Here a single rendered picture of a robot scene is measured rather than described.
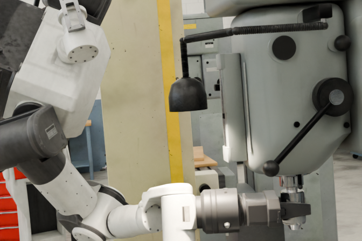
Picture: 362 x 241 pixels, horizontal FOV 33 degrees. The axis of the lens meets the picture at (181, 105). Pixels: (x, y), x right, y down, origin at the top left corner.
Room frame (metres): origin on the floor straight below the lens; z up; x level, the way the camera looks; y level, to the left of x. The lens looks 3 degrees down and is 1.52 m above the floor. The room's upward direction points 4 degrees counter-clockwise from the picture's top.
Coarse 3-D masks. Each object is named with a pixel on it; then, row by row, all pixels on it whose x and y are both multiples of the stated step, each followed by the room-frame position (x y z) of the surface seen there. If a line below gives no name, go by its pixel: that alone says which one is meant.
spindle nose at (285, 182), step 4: (296, 176) 1.17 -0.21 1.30; (280, 180) 1.18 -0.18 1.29; (284, 180) 1.17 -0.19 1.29; (288, 180) 1.17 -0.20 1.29; (292, 180) 1.17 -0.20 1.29; (296, 180) 1.17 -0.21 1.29; (280, 184) 1.18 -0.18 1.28; (284, 184) 1.17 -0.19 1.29; (288, 184) 1.17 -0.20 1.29; (292, 184) 1.17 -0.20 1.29; (296, 184) 1.17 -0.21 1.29
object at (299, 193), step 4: (280, 192) 1.19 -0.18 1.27; (284, 192) 1.18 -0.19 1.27; (288, 192) 1.18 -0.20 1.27; (292, 192) 1.17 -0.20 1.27; (296, 192) 1.17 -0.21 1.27; (300, 192) 1.17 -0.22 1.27; (284, 196) 1.17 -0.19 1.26; (288, 196) 1.17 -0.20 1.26; (292, 196) 1.17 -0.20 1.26; (296, 196) 1.17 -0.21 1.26; (300, 196) 1.17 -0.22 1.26
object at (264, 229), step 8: (240, 232) 1.49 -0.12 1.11; (248, 232) 1.50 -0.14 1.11; (256, 232) 1.50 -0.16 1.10; (264, 232) 1.50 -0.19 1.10; (272, 232) 1.50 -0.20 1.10; (280, 232) 1.50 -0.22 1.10; (232, 240) 1.59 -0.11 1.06; (240, 240) 1.49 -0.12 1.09; (248, 240) 1.50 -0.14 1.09; (256, 240) 1.50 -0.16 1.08; (264, 240) 1.50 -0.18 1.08; (272, 240) 1.50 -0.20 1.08; (280, 240) 1.50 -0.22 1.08
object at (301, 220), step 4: (284, 200) 1.18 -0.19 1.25; (288, 200) 1.17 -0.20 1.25; (292, 200) 1.17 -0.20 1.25; (296, 200) 1.17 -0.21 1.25; (300, 200) 1.17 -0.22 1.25; (304, 200) 1.18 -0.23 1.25; (300, 216) 1.17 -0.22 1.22; (304, 216) 1.18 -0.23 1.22; (284, 220) 1.18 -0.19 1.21; (288, 220) 1.17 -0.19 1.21; (292, 220) 1.17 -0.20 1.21; (296, 220) 1.17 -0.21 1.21; (300, 220) 1.17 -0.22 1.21; (304, 220) 1.18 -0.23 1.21; (288, 224) 1.17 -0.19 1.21; (292, 224) 1.17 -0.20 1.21; (296, 224) 1.17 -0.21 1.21; (300, 224) 1.17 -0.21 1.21
